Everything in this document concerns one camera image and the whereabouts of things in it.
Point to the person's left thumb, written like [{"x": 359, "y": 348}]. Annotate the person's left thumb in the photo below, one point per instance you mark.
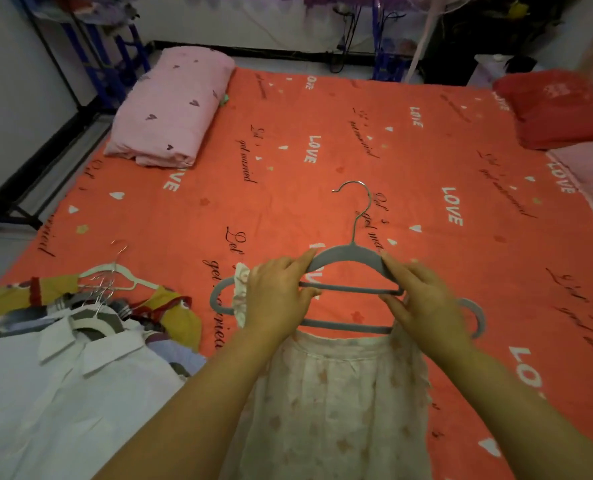
[{"x": 310, "y": 293}]

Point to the white hanging net cloth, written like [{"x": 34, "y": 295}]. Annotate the white hanging net cloth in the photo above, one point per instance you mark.
[{"x": 423, "y": 37}]

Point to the pink folded blanket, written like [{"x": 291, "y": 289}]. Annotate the pink folded blanket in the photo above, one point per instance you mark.
[{"x": 589, "y": 177}]

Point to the black metal frame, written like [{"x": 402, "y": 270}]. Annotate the black metal frame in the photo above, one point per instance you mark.
[{"x": 21, "y": 169}]

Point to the person's right hand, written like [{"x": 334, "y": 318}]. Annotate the person's right hand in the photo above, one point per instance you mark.
[{"x": 429, "y": 314}]

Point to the person's right forearm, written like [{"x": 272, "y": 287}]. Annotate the person's right forearm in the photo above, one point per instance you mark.
[{"x": 516, "y": 419}]

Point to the white clothes hanger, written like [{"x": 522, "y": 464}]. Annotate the white clothes hanger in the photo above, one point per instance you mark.
[
  {"x": 119, "y": 274},
  {"x": 94, "y": 319}
]

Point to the person's left forearm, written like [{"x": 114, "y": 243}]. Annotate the person's left forearm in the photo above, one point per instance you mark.
[{"x": 201, "y": 409}]

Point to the cream floral sheer dress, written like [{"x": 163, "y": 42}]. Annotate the cream floral sheer dress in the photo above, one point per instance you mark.
[{"x": 336, "y": 404}]

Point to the person's left hand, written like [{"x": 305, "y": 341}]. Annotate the person's left hand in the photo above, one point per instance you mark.
[{"x": 271, "y": 299}]

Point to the red pillow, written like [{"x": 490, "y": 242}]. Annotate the red pillow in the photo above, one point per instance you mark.
[{"x": 556, "y": 107}]

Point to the grey striped garment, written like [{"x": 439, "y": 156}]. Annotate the grey striped garment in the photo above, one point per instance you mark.
[{"x": 21, "y": 317}]

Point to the orange printed bedsheet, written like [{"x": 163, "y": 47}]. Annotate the orange printed bedsheet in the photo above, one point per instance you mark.
[{"x": 326, "y": 159}]

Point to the light blue garment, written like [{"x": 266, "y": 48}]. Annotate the light blue garment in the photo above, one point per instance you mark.
[{"x": 179, "y": 354}]

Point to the pink heart-print pillow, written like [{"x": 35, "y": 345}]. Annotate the pink heart-print pillow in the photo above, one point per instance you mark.
[{"x": 174, "y": 107}]

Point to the white collared shirt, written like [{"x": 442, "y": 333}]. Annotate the white collared shirt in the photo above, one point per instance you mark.
[{"x": 61, "y": 399}]

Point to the blue metal rack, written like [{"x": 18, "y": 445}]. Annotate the blue metal rack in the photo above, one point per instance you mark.
[
  {"x": 109, "y": 59},
  {"x": 389, "y": 49}
]

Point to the grey velvet clothes hanger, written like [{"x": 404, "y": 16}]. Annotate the grey velvet clothes hanger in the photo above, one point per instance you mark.
[{"x": 349, "y": 254}]

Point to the person's right thumb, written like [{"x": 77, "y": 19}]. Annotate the person's right thumb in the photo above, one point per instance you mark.
[{"x": 392, "y": 305}]

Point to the yellow patterned garment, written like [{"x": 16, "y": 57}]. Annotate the yellow patterned garment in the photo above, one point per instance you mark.
[{"x": 176, "y": 314}]

